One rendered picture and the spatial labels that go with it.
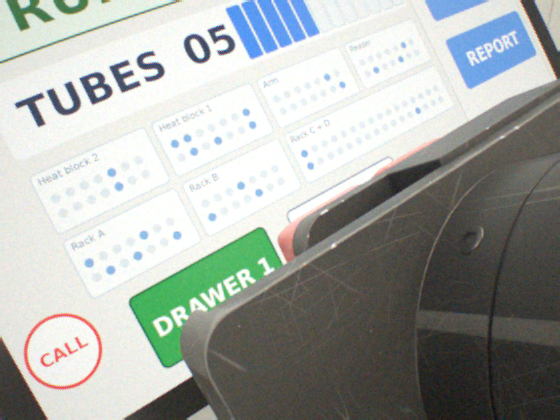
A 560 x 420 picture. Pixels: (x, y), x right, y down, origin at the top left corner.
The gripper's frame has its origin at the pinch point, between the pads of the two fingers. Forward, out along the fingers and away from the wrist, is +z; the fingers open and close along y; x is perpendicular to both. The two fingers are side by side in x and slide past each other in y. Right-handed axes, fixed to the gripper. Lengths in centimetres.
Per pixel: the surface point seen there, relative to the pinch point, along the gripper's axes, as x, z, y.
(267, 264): 0.9, 14.9, -4.6
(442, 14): -9.0, 14.8, -27.5
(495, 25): -6.4, 14.8, -32.7
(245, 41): -12.4, 15.0, -10.4
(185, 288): -0.4, 14.9, 0.5
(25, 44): -17.0, 15.1, 2.1
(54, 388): 0.7, 15.0, 9.4
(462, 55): -5.3, 14.8, -27.4
